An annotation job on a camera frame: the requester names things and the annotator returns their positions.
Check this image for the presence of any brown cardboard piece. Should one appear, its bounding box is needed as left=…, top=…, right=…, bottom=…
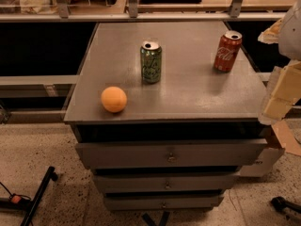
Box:
left=272, top=121, right=301, bottom=156

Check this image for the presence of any black stand leg left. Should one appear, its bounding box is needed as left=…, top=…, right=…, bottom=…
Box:
left=0, top=166, right=58, bottom=226

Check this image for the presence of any middle grey drawer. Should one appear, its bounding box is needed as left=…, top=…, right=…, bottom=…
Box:
left=93, top=173, right=238, bottom=194

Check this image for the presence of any orange ball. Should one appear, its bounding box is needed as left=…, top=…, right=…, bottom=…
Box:
left=101, top=87, right=127, bottom=113

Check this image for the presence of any green soda can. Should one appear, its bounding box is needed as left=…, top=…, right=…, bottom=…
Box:
left=140, top=40, right=162, bottom=84

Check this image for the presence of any black caster right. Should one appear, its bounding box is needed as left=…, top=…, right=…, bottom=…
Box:
left=271, top=196, right=301, bottom=222

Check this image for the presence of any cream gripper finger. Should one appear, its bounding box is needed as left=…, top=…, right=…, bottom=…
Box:
left=258, top=19, right=282, bottom=44
left=258, top=60, right=301, bottom=125

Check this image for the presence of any bottom grey drawer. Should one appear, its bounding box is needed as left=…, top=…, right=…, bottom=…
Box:
left=103, top=194, right=224, bottom=211

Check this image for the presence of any top grey drawer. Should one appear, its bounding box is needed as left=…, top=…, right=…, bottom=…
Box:
left=75, top=138, right=267, bottom=169

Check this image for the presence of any grey drawer cabinet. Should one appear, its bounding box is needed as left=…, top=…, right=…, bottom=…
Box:
left=65, top=22, right=274, bottom=197

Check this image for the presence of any red coke can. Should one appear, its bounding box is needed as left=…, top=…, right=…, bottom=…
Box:
left=214, top=30, right=243, bottom=73

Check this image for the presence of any metal shelf rail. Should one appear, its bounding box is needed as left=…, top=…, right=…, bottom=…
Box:
left=0, top=12, right=285, bottom=23

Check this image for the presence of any white box beside cabinet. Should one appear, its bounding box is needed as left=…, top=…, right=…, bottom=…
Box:
left=240, top=148, right=285, bottom=177

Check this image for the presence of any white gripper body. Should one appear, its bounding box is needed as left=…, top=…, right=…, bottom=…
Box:
left=278, top=0, right=301, bottom=60

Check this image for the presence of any grey drawer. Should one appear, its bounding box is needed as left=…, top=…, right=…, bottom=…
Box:
left=93, top=173, right=238, bottom=194
left=103, top=194, right=224, bottom=211
left=75, top=138, right=267, bottom=169

